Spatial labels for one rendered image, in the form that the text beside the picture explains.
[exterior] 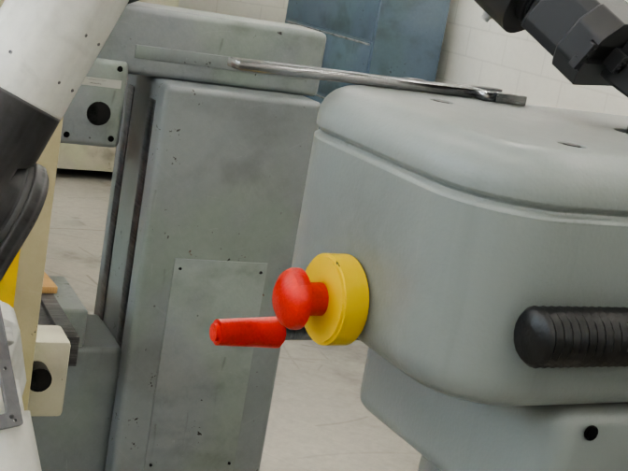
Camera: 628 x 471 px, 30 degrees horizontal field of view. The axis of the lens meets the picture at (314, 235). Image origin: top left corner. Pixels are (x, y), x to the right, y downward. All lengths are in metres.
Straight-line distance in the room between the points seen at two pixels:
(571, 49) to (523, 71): 6.97
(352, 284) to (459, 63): 7.67
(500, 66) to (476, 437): 7.24
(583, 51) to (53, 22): 0.44
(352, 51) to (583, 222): 7.63
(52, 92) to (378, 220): 0.37
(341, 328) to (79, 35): 0.39
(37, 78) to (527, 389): 0.51
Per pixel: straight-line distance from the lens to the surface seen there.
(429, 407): 0.86
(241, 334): 0.85
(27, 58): 1.01
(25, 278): 2.56
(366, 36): 8.16
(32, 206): 1.03
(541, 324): 0.66
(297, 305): 0.74
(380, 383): 0.92
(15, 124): 1.01
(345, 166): 0.78
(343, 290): 0.74
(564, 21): 0.86
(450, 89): 0.90
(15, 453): 0.84
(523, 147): 0.68
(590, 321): 0.68
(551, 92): 7.57
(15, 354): 1.00
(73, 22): 1.01
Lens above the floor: 1.97
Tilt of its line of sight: 13 degrees down
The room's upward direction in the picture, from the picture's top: 10 degrees clockwise
